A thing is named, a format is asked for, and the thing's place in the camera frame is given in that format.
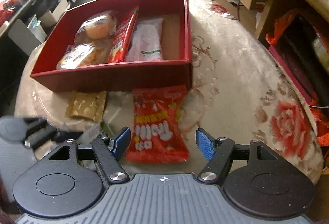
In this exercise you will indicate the orange plastic bag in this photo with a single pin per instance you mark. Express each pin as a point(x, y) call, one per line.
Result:
point(293, 42)

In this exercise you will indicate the floral beige tablecloth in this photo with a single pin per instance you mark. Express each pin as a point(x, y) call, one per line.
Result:
point(240, 93)

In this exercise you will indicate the clear bread bun packet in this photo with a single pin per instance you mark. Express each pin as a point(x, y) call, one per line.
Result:
point(99, 26)

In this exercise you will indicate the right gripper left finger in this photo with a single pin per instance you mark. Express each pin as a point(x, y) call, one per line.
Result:
point(108, 152)

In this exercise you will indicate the red Trolli candy packet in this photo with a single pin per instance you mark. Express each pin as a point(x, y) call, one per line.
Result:
point(156, 137)

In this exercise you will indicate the clear yellow cracker packet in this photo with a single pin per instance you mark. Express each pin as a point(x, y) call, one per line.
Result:
point(85, 54)

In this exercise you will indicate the silver white snack packet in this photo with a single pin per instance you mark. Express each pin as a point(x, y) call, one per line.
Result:
point(146, 41)

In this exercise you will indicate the long dark side table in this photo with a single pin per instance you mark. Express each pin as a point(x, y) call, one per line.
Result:
point(30, 5)

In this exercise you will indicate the gold brown snack packet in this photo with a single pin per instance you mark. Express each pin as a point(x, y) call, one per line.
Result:
point(86, 105)

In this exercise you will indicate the red chinese snack packet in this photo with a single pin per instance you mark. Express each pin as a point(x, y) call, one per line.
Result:
point(122, 38)

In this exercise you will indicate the cardboard storage box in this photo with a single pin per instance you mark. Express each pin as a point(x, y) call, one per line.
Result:
point(53, 15)

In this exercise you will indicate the red cardboard box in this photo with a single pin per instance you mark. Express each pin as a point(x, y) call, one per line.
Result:
point(175, 69)

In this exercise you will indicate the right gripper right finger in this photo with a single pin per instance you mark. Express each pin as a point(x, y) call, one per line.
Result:
point(218, 153)

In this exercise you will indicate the green Kaprons wafer packet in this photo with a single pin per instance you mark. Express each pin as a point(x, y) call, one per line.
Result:
point(101, 129)

